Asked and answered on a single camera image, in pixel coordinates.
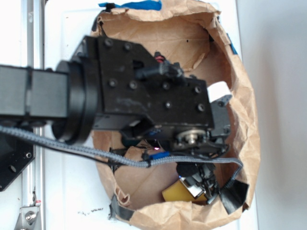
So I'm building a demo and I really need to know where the brown paper bag tray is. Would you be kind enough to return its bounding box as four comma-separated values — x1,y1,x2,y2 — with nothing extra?
91,0,260,230

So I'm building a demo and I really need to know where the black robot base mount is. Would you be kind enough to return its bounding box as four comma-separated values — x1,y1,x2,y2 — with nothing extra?
0,134,35,192

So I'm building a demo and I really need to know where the yellow sponge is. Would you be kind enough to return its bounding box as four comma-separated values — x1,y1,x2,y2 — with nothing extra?
162,180,207,203

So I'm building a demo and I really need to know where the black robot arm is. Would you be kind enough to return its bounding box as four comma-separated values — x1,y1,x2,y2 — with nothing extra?
0,36,230,157

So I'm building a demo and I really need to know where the aluminium rail with bracket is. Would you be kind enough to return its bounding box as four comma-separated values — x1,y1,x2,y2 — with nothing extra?
14,0,46,230

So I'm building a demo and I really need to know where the grey braided cable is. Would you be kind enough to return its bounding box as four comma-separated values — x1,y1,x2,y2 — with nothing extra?
0,126,244,192

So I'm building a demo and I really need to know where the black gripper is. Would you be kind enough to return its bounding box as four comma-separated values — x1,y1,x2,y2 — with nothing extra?
73,36,231,156

